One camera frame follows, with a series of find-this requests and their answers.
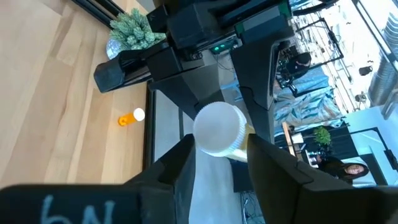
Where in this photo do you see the orange pill vial white cap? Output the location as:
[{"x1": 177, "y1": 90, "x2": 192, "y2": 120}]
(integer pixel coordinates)
[{"x1": 117, "y1": 107, "x2": 146, "y2": 127}]

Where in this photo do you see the person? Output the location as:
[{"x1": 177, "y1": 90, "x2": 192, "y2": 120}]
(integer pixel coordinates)
[
  {"x1": 279, "y1": 51, "x2": 313, "y2": 82},
  {"x1": 317, "y1": 155, "x2": 371, "y2": 188}
]

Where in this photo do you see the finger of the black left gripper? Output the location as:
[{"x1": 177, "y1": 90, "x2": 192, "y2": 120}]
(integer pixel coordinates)
[
  {"x1": 229, "y1": 40, "x2": 280, "y2": 144},
  {"x1": 149, "y1": 62, "x2": 224, "y2": 121}
]

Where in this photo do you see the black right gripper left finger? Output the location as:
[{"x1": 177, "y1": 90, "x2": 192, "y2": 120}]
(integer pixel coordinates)
[{"x1": 124, "y1": 133, "x2": 197, "y2": 224}]

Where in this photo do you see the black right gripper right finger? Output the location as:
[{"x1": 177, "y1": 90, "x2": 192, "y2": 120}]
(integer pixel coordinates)
[{"x1": 248, "y1": 134, "x2": 352, "y2": 224}]

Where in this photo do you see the yellow pill vial white cap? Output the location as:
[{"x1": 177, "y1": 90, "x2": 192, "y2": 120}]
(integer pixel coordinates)
[{"x1": 192, "y1": 101, "x2": 256, "y2": 163}]

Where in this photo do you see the patterned blue-green cloth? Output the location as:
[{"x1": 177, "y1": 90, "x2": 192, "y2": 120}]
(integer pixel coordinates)
[{"x1": 273, "y1": 67, "x2": 345, "y2": 128}]

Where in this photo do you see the green succulent in patterned pot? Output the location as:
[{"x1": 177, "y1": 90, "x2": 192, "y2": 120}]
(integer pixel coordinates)
[{"x1": 105, "y1": 7, "x2": 167, "y2": 60}]

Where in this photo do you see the small green plant white pot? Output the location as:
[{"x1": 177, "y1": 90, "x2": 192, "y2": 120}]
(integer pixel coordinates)
[{"x1": 312, "y1": 126, "x2": 332, "y2": 156}]

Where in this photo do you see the black aluminium table frame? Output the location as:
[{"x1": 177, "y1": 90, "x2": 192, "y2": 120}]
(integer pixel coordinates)
[{"x1": 70, "y1": 0, "x2": 156, "y2": 171}]

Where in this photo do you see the silver ribbed ceiling duct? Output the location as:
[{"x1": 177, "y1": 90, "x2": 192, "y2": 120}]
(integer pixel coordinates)
[{"x1": 368, "y1": 12, "x2": 398, "y2": 106}]

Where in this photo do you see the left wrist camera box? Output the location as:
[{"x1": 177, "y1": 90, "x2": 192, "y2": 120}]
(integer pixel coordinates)
[{"x1": 166, "y1": 4, "x2": 239, "y2": 49}]

